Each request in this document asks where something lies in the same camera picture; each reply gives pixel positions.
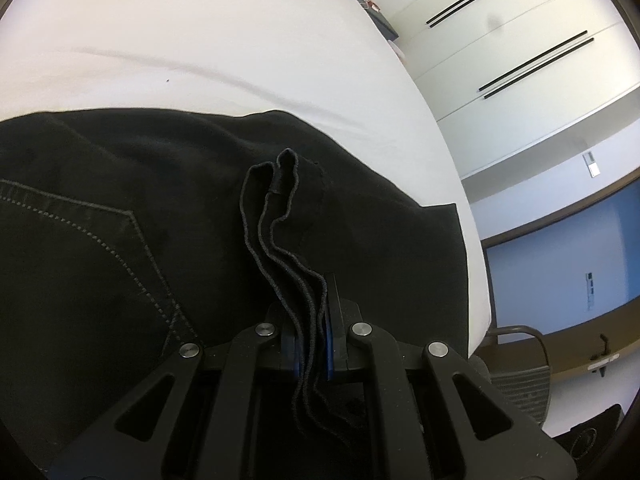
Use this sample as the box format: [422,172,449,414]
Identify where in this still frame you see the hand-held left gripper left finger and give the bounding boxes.
[47,321,302,480]

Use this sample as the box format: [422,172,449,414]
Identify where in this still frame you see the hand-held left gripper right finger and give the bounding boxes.
[322,272,577,480]

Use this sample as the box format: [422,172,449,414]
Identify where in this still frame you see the black pants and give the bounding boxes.
[0,110,471,480]

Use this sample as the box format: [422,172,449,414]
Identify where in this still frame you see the grey laundry basket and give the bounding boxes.
[482,325,553,428]

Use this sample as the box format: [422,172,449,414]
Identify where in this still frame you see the black bag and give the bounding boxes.
[552,405,626,477]

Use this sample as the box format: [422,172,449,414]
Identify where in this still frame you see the dark grey nightstand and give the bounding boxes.
[367,7,401,41]

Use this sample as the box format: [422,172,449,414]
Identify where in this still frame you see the bed with white sheet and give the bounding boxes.
[0,0,493,356]

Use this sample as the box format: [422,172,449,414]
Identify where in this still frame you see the white wardrobe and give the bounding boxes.
[350,0,640,181]

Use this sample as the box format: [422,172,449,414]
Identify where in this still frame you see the door handle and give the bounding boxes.
[589,335,622,377]

